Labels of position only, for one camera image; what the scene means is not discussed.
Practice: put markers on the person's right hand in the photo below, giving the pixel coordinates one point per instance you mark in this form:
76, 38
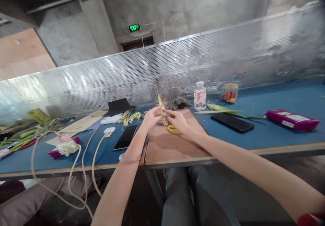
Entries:
179, 123

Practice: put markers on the person's left hand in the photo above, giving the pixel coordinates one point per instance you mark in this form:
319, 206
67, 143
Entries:
149, 119

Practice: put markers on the green palm leaf strip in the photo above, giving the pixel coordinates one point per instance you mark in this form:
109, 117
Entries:
161, 104

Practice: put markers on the pile of cut leaf strips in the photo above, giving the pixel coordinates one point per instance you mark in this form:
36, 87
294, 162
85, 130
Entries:
132, 115

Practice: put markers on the brown board mat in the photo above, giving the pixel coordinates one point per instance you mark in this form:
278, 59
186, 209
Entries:
172, 142

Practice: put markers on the grey yarn bundle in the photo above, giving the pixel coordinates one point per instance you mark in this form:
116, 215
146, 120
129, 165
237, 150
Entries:
177, 102

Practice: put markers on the gold edged smartphone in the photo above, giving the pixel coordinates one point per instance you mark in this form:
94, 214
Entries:
125, 137

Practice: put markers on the black pouch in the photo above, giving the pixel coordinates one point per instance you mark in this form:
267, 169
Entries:
120, 105

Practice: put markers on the clear plastic bottle red label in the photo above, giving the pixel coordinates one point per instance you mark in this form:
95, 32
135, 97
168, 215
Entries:
199, 97

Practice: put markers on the white power bank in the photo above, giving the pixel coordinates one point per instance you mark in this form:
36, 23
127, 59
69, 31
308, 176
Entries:
109, 120

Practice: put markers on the white charger plug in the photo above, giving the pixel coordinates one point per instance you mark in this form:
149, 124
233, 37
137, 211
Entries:
108, 130

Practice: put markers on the long green leaf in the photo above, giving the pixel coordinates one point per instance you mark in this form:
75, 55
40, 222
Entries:
226, 110

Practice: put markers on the perforated metal partition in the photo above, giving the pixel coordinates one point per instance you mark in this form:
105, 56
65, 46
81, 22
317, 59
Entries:
177, 71

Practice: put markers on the black smartphone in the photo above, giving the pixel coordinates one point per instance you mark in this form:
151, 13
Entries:
232, 122

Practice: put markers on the glass jar red label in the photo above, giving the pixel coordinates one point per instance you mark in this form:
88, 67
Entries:
230, 91

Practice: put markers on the brown cardboard sheet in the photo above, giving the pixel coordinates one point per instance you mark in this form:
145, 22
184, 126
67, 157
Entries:
81, 125

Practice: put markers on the dark door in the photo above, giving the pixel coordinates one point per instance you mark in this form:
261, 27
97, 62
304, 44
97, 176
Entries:
137, 44

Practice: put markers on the white crocheted bundle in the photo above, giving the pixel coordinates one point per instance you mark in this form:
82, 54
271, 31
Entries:
67, 148

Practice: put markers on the pink charger plug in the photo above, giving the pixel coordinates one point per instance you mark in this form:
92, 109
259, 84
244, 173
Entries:
63, 136

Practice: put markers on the green exit sign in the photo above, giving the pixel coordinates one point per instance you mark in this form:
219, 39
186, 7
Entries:
134, 27

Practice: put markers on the purple packet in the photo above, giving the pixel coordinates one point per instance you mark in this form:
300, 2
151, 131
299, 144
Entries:
55, 154

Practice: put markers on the yellow green booklet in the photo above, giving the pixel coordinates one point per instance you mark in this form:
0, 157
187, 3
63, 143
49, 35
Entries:
38, 115

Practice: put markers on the magenta pencil case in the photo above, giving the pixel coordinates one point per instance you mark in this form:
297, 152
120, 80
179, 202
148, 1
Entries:
292, 119

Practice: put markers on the pile of green leaves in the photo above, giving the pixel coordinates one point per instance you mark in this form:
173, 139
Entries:
24, 130

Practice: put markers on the pink flat object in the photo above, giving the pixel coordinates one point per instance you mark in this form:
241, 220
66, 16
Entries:
3, 153

